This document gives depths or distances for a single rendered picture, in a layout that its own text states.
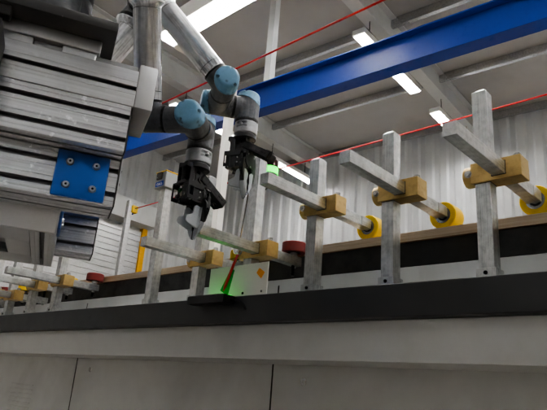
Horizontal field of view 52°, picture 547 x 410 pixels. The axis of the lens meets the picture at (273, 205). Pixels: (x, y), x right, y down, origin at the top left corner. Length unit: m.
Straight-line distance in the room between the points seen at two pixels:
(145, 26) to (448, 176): 8.47
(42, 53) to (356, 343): 0.97
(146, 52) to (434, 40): 3.82
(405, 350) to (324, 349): 0.24
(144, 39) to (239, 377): 1.14
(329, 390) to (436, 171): 8.32
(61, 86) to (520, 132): 8.90
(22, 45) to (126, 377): 1.72
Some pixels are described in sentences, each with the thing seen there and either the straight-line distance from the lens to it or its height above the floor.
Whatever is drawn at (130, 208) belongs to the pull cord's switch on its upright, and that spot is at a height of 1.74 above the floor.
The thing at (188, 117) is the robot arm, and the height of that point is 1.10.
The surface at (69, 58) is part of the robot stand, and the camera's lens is 1.10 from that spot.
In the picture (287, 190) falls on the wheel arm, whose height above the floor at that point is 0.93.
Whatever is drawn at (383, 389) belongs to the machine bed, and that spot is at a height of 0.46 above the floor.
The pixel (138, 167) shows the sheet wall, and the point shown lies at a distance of 11.63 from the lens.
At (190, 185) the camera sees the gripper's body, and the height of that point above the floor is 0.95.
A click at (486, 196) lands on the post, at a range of 1.35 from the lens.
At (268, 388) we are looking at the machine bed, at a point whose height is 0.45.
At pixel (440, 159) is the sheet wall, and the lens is 9.92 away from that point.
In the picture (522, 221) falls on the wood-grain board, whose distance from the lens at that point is 1.54.
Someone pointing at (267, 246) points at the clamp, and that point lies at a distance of 1.69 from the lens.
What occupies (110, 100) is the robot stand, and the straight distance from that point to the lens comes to 1.07.
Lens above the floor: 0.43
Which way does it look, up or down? 19 degrees up
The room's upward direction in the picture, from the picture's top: 5 degrees clockwise
